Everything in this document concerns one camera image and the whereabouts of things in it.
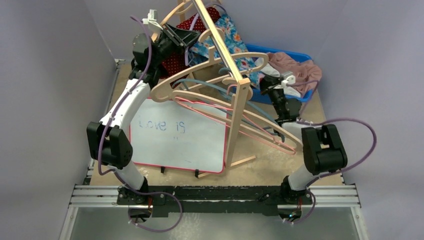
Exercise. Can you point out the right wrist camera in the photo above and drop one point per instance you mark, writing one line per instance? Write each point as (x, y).
(286, 81)

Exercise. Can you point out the wooden clothes rack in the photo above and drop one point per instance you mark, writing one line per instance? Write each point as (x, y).
(220, 53)

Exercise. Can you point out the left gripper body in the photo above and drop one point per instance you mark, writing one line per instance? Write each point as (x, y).
(170, 38)

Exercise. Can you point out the pink garment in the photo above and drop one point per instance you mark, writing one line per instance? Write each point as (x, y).
(306, 73)

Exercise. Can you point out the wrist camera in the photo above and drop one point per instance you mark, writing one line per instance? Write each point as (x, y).
(286, 81)
(151, 21)

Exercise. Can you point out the blue floral garment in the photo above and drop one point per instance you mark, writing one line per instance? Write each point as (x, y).
(199, 52)

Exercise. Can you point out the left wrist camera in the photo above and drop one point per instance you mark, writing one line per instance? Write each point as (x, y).
(151, 21)

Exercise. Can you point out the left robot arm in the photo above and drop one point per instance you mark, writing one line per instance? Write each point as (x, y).
(108, 139)

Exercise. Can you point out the white board with pink edge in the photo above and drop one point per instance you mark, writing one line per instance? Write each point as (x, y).
(166, 134)

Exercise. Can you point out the empty wooden hanger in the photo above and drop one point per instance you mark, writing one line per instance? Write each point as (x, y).
(184, 6)

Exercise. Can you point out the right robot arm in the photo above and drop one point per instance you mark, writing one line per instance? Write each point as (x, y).
(322, 147)

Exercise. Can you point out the purple hanger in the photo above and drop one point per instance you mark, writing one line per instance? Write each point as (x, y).
(193, 33)

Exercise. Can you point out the red polka dot dress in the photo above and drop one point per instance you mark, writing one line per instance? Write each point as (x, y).
(178, 61)

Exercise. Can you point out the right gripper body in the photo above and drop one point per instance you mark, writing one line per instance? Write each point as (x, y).
(269, 86)

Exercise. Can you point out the plain wooden hanger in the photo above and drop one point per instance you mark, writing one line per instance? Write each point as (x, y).
(238, 116)

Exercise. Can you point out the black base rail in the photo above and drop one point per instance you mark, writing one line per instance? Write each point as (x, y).
(268, 200)

